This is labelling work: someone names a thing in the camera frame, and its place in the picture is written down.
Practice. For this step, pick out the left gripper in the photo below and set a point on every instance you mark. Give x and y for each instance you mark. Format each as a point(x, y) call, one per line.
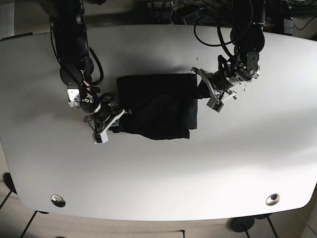
point(216, 86)

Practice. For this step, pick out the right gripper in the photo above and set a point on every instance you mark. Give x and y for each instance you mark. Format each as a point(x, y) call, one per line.
point(101, 122)

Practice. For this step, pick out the black T-shirt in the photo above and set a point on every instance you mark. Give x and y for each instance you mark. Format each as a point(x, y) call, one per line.
point(159, 106)

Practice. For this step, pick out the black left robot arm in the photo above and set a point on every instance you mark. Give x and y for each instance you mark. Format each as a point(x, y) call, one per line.
point(240, 32)

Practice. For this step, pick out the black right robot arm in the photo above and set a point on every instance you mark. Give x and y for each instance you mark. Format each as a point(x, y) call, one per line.
point(80, 68)

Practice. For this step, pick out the left silver table grommet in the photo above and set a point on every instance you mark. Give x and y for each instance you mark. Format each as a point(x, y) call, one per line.
point(58, 201)

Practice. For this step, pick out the silver table grommet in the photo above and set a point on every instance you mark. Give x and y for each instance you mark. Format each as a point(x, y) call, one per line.
point(272, 199)
point(58, 201)

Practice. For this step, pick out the grey multi-socket box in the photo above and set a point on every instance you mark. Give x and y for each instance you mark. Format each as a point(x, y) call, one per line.
point(187, 15)

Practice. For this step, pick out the right silver table grommet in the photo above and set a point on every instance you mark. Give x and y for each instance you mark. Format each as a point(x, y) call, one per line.
point(272, 199)

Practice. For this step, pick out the left black table leg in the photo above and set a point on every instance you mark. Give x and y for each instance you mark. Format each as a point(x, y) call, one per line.
point(28, 224)

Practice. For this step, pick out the black round stand base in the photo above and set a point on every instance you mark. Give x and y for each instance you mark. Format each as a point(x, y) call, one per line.
point(242, 224)

